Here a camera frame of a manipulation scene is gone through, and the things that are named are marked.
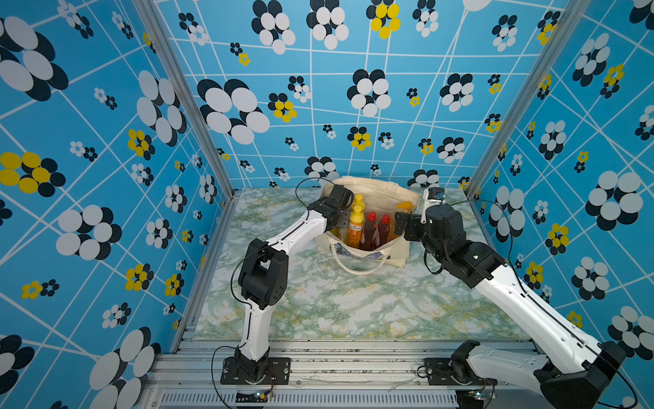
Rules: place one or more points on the orange bottle yellow cap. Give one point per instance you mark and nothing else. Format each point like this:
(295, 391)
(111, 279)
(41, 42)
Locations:
(359, 201)
(355, 226)

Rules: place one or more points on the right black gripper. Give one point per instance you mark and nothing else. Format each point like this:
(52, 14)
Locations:
(415, 222)

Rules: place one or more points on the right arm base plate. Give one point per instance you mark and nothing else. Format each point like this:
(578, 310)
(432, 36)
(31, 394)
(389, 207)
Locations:
(440, 373)

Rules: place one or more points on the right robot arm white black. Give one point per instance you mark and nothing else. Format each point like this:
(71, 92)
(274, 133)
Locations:
(573, 369)

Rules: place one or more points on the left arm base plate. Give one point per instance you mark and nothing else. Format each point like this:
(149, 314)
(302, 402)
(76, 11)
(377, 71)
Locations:
(270, 371)

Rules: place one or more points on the aluminium frame rail front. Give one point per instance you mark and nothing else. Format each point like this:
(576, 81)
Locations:
(325, 374)

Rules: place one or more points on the orange pump dish soap bottle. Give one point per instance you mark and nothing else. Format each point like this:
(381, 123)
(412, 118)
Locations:
(405, 207)

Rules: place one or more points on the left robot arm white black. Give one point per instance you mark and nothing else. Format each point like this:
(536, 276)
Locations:
(264, 272)

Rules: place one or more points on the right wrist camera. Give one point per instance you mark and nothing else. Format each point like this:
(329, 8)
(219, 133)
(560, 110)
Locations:
(433, 196)

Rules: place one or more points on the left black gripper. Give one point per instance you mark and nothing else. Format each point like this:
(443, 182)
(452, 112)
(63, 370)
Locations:
(346, 213)

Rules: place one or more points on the dark red bottle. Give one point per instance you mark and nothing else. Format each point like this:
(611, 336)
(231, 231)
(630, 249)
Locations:
(370, 235)
(384, 230)

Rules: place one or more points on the cream canvas shopping bag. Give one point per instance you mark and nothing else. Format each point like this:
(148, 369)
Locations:
(382, 198)

